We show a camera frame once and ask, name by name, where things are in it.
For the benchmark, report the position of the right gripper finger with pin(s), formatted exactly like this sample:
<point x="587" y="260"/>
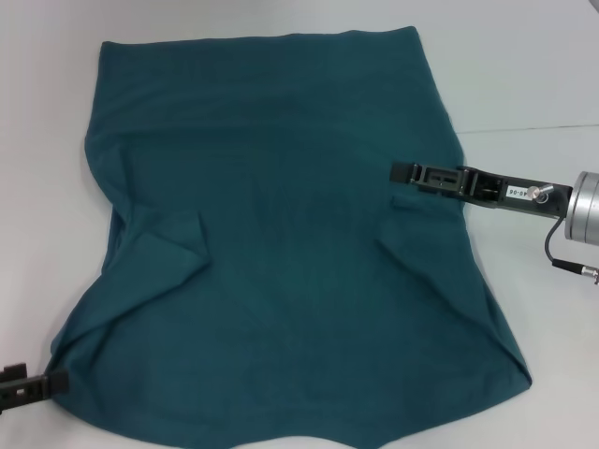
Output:
<point x="401" y="172"/>

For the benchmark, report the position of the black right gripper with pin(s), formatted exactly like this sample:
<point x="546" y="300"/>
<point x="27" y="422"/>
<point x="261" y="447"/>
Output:
<point x="559" y="206"/>

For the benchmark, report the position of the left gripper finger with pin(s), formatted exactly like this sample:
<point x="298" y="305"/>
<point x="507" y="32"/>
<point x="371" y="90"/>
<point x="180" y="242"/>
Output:
<point x="11" y="369"/>
<point x="58" y="382"/>

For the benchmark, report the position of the teal blue shirt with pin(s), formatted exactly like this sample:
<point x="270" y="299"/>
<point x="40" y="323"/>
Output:
<point x="281" y="187"/>

